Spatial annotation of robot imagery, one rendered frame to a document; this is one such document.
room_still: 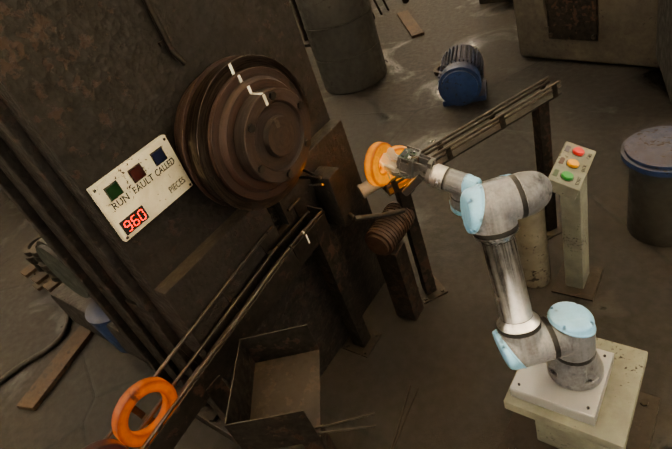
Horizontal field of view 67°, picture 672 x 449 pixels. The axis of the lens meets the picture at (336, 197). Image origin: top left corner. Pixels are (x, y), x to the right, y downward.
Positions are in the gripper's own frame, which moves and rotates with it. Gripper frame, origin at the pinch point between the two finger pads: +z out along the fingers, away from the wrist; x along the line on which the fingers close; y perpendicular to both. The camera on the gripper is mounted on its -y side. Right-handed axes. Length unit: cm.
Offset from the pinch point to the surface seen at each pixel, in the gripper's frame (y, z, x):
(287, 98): 30.3, 19.7, 21.0
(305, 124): 19.9, 16.6, 17.7
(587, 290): -63, -78, -36
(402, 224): -34.4, -7.5, -6.5
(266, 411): -24, -12, 83
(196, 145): 29, 29, 50
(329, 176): -9.8, 16.6, 6.8
